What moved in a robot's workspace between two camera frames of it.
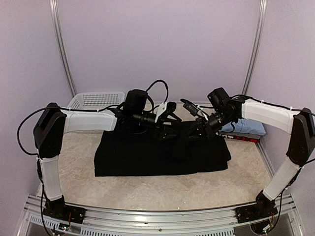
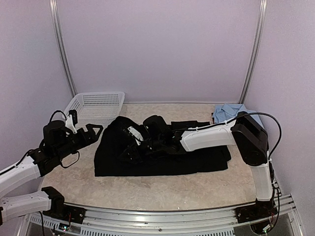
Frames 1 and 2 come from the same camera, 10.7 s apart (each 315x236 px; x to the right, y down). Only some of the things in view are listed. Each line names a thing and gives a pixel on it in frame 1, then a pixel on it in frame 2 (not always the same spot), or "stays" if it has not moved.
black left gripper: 164,118 to 85,140
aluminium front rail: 109,222 stays
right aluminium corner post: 256,47 stays
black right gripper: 204,128 to 132,150
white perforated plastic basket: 96,101 stays
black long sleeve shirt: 178,147 stays
